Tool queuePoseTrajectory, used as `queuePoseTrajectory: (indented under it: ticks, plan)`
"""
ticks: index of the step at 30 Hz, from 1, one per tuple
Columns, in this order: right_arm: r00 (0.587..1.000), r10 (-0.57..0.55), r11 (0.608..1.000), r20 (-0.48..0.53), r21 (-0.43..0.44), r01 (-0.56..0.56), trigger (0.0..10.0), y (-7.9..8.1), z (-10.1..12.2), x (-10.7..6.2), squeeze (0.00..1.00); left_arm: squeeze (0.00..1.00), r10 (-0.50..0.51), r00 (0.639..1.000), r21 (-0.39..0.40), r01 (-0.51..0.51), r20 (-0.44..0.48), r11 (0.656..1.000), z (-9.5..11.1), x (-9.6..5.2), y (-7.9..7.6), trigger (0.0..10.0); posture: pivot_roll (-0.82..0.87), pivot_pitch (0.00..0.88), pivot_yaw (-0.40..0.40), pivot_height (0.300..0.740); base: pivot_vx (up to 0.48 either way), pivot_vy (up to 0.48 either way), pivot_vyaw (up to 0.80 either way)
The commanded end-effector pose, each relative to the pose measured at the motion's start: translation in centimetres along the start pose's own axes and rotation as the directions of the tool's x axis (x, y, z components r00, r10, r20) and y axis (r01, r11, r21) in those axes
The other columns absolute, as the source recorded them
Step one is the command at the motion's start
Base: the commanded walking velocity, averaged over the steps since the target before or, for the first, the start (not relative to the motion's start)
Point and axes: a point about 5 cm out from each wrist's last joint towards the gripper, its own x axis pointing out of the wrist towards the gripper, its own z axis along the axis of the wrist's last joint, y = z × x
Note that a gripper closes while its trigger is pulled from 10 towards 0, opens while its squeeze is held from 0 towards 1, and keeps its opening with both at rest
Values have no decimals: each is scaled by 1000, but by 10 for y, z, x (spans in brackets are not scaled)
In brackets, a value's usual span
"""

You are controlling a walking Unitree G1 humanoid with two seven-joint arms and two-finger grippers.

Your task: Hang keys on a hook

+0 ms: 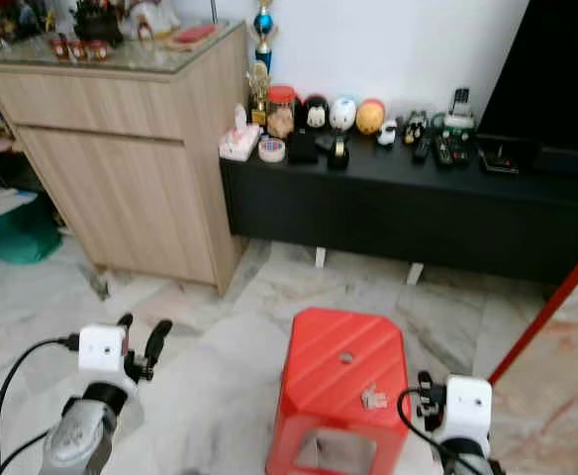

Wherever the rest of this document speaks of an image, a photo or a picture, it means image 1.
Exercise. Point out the black and white toy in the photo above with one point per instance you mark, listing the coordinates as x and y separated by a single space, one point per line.
416 126

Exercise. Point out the small gold trophy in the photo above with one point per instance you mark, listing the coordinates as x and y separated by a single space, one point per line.
259 89

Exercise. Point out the small dark pouch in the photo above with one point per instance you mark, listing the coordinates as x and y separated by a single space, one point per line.
326 142

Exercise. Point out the clear jar with red lid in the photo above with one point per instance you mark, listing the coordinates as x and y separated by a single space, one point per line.
281 114

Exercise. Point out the dark teapot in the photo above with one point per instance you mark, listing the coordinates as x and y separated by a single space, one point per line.
99 22

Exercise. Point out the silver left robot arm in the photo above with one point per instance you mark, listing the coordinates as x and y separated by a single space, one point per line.
76 440

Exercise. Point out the pink white tissue box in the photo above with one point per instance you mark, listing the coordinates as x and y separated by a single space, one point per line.
238 144

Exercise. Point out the black flat tray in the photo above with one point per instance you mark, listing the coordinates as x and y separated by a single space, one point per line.
499 158

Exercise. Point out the black round plush toy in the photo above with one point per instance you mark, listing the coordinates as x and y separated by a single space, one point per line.
316 114

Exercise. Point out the white round plush toy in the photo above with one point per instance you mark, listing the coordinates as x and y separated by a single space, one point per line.
342 113

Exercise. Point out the flat red book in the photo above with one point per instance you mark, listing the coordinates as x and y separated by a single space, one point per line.
192 35

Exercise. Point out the small white panda toy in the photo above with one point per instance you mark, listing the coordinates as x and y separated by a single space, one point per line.
387 133

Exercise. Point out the orange round plush toy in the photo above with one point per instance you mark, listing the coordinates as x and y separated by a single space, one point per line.
370 117

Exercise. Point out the light wooden cabinet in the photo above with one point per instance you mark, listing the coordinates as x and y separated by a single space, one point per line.
121 168

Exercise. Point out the black remote control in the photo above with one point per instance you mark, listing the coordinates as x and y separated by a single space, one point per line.
443 152
422 150
464 150

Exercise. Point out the small red cup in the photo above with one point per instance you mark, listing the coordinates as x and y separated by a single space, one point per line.
78 49
59 47
99 51

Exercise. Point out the black television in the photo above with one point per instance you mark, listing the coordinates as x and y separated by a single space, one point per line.
556 69

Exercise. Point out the black tape dispenser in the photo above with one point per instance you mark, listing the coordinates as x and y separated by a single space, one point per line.
337 155

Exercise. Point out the black low TV console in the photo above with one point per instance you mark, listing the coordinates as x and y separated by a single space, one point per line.
408 213

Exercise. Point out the white tape roll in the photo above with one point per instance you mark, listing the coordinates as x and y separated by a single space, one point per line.
263 150

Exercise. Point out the marble table with red rim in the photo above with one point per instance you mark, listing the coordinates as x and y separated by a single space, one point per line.
566 376

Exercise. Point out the white papers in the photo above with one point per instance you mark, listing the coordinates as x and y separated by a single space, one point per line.
0 201

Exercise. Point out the green bag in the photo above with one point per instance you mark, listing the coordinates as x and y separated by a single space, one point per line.
22 237

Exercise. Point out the black wallet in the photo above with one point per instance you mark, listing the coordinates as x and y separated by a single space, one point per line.
302 148

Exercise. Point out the white figurine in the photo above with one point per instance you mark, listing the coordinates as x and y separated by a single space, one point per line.
152 15

